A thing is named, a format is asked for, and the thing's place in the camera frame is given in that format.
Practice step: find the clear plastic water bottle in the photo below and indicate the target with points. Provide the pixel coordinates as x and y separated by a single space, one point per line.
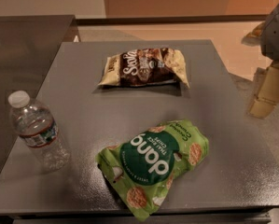
34 124

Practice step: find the green Dang rice chips bag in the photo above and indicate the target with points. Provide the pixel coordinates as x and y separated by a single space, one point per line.
142 170

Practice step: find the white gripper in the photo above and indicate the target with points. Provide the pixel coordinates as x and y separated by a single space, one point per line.
276 34

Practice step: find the brown white snack bag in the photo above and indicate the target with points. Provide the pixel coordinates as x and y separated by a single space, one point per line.
145 67

